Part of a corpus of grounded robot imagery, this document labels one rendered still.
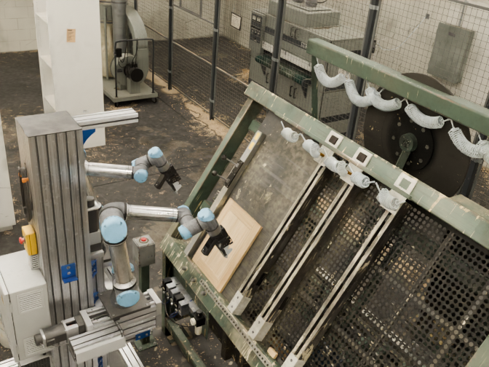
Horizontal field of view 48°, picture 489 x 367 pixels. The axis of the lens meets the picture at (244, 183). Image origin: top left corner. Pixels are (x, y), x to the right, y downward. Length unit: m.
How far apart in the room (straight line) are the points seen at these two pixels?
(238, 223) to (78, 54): 3.87
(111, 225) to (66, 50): 4.31
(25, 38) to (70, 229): 8.52
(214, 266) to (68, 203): 1.10
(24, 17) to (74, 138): 8.53
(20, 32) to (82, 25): 4.56
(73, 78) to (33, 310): 4.17
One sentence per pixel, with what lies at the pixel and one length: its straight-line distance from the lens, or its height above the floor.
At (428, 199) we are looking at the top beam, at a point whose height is 1.91.
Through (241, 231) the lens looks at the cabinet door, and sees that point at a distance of 3.43.
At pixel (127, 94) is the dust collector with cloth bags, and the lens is 8.56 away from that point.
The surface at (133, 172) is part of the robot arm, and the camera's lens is 3.21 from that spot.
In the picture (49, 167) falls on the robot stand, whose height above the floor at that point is 1.85.
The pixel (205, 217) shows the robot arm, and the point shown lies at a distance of 2.76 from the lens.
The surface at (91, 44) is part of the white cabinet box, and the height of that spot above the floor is 1.30.
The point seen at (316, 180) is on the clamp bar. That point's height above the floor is 1.69.
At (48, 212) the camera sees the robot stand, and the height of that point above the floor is 1.61.
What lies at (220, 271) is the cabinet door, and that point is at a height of 0.97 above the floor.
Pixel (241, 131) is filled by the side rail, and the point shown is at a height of 1.62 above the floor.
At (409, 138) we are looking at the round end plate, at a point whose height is 1.88.
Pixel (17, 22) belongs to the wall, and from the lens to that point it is 11.17.
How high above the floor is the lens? 3.11
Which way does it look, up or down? 29 degrees down
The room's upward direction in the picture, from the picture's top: 5 degrees clockwise
